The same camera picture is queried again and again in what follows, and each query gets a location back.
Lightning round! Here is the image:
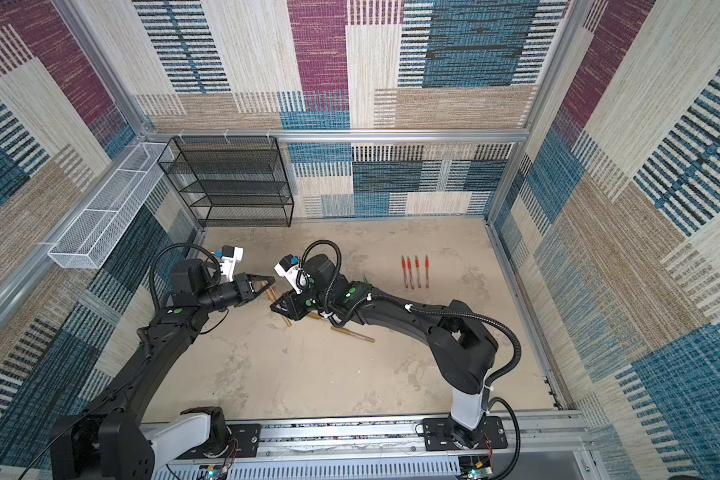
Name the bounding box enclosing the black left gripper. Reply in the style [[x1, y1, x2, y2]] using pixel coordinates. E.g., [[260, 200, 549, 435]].
[[198, 275, 274, 315]]

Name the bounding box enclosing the tan marker pen front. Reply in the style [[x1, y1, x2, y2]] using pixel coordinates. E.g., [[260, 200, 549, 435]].
[[330, 326, 375, 343]]

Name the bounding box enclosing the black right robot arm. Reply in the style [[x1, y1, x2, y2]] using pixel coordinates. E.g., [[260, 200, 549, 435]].
[[271, 254, 498, 448]]

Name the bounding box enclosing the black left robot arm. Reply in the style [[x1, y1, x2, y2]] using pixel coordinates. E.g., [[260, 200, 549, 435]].
[[49, 259, 275, 479]]

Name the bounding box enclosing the black mesh shelf rack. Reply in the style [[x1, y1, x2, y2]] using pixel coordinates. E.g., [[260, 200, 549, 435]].
[[158, 136, 294, 228]]

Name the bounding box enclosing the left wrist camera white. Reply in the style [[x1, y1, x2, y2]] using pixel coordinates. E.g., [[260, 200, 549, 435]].
[[215, 245, 244, 282]]

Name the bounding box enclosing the white wire mesh basket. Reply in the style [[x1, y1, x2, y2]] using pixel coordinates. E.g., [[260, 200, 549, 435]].
[[48, 142, 166, 270]]

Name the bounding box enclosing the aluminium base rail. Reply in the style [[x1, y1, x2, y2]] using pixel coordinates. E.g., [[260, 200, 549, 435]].
[[122, 411, 608, 479]]

